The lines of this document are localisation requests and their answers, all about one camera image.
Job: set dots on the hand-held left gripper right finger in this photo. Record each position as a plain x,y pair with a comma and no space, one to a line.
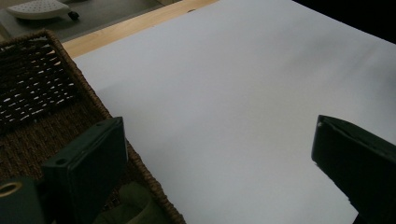
361,161

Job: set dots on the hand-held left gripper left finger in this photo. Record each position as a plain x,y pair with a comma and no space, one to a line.
84,168

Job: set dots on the olive green cloth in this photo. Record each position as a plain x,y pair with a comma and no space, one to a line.
137,205

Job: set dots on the brown woven wicker basket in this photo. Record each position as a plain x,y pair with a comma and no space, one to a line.
34,102

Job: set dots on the white paper sheet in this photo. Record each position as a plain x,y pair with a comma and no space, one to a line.
224,102

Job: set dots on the white round device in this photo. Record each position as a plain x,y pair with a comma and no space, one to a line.
40,8

